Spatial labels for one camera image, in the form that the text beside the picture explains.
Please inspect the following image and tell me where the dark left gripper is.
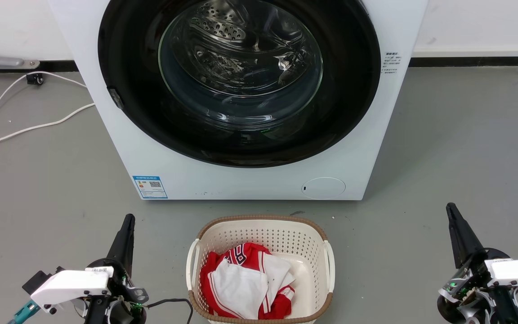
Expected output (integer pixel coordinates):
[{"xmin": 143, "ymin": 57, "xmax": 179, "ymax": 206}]
[{"xmin": 84, "ymin": 214, "xmax": 149, "ymax": 324}]

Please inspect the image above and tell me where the round black glass washer door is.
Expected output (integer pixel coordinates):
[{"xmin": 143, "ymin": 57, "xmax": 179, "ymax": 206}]
[{"xmin": 98, "ymin": 0, "xmax": 382, "ymax": 169}]

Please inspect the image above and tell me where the short white floor cable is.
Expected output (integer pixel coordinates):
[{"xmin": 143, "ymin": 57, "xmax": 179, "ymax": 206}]
[{"xmin": 0, "ymin": 103, "xmax": 95, "ymax": 151}]

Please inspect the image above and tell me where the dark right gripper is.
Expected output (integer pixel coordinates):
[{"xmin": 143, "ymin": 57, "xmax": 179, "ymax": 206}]
[{"xmin": 436, "ymin": 202, "xmax": 518, "ymax": 324}]

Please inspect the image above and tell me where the red and white jersey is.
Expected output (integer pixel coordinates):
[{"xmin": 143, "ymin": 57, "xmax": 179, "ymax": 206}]
[{"xmin": 199, "ymin": 243, "xmax": 296, "ymax": 320}]

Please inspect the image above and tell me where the perforated steel washer drum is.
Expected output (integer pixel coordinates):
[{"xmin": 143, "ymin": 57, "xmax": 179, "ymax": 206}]
[{"xmin": 165, "ymin": 0, "xmax": 319, "ymax": 97}]

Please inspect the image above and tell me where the teal connector piece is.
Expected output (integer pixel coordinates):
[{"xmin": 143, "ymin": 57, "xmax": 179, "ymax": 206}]
[{"xmin": 7, "ymin": 300, "xmax": 42, "ymax": 324}]

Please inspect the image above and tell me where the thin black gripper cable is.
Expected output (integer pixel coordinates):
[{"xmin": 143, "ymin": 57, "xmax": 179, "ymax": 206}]
[{"xmin": 144, "ymin": 297, "xmax": 195, "ymax": 324}]

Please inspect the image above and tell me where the small printed text sticker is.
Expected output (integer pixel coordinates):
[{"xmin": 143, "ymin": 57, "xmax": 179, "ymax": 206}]
[{"xmin": 382, "ymin": 51, "xmax": 404, "ymax": 75}]

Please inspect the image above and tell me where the round white filter cover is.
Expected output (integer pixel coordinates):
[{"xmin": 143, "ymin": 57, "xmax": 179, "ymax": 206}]
[{"xmin": 301, "ymin": 177, "xmax": 346, "ymax": 200}]

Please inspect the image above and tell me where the white front-load washing machine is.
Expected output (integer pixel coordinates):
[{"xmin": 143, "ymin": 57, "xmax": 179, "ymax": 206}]
[{"xmin": 48, "ymin": 0, "xmax": 429, "ymax": 201}]

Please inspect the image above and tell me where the cream plastic laundry basket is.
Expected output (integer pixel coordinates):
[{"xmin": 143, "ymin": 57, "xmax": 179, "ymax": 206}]
[{"xmin": 186, "ymin": 215, "xmax": 335, "ymax": 324}]

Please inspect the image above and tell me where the blue energy label sticker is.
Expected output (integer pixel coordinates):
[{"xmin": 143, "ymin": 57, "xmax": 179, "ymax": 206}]
[{"xmin": 132, "ymin": 175, "xmax": 169, "ymax": 199}]

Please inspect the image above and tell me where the grey washer door handle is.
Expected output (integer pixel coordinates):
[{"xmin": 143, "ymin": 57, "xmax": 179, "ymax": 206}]
[{"xmin": 108, "ymin": 87, "xmax": 125, "ymax": 110}]

